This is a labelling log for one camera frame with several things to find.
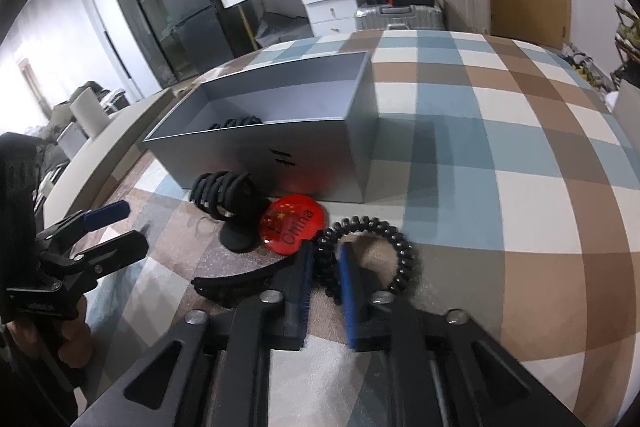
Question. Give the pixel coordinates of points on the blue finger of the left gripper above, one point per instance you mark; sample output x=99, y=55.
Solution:
x=107, y=215
x=113, y=255

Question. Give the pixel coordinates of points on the black ribbed hair clip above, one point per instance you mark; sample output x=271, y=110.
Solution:
x=224, y=195

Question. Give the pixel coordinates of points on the wooden shoe rack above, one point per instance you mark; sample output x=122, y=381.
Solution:
x=626, y=42

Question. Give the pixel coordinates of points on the person's left hand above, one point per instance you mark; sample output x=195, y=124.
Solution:
x=76, y=349

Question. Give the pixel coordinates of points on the plaid bed cover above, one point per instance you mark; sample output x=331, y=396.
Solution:
x=517, y=187

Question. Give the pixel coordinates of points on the red round China badge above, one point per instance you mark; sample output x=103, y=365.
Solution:
x=289, y=221

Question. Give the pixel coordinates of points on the black flat hair clip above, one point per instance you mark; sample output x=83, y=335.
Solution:
x=228, y=292

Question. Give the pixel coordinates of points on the silver suitcase lying flat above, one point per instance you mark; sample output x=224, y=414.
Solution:
x=414, y=17

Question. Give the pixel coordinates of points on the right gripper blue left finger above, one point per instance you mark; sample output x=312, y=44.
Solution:
x=297, y=295

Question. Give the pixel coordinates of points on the white paper roll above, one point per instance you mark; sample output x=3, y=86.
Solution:
x=90, y=114

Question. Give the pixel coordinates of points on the grey cardboard box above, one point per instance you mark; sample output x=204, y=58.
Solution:
x=306, y=126

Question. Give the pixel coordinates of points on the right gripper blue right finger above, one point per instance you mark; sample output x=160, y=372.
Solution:
x=357, y=285

